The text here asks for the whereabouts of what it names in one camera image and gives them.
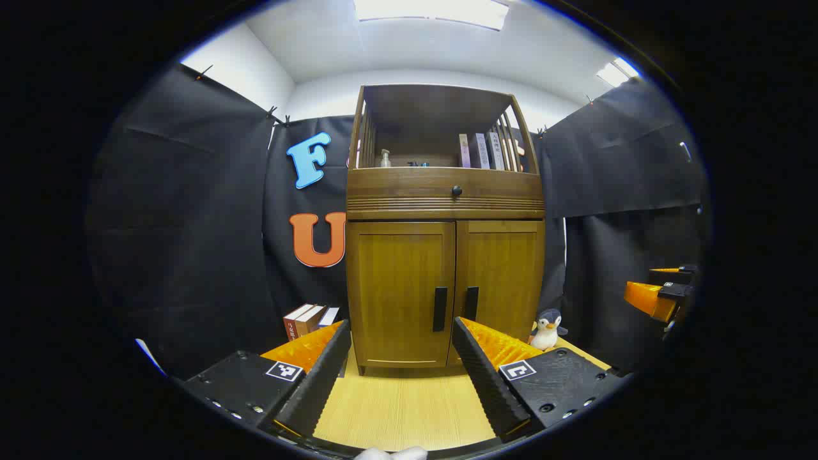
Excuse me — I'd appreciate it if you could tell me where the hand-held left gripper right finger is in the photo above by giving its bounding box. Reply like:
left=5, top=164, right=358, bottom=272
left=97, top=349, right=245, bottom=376
left=451, top=316, right=630, bottom=443

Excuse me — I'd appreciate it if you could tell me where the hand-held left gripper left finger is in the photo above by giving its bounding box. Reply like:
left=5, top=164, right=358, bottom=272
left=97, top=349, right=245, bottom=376
left=182, top=319, right=352, bottom=441

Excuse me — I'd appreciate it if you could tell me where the wooden cabinet door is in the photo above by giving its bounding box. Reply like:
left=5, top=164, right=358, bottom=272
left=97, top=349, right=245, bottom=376
left=347, top=222, right=456, bottom=369
left=449, top=220, right=546, bottom=366

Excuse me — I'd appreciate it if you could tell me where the wooden double-door shoe cabinet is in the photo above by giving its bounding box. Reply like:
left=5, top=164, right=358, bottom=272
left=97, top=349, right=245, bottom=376
left=345, top=84, right=546, bottom=376

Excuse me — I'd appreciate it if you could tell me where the wooden cabinet drawer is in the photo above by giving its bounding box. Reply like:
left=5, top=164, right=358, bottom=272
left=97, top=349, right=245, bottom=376
left=348, top=167, right=544, bottom=211

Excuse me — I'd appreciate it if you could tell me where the red-brown book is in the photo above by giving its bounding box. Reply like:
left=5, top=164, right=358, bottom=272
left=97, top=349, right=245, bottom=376
left=283, top=303, right=315, bottom=341

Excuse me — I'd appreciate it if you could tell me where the brown book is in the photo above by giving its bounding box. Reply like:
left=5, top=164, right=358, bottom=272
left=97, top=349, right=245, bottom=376
left=295, top=305, right=327, bottom=338

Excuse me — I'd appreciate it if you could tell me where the penguin plush toy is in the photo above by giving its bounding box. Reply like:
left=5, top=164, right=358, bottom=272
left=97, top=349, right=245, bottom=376
left=529, top=309, right=568, bottom=351

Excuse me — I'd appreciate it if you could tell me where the small ceiling light panel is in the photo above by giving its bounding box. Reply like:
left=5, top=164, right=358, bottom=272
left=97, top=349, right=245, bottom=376
left=596, top=57, right=640, bottom=88

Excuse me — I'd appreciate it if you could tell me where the large ceiling light panel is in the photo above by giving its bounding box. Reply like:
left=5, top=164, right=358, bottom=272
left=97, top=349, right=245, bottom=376
left=353, top=0, right=510, bottom=31

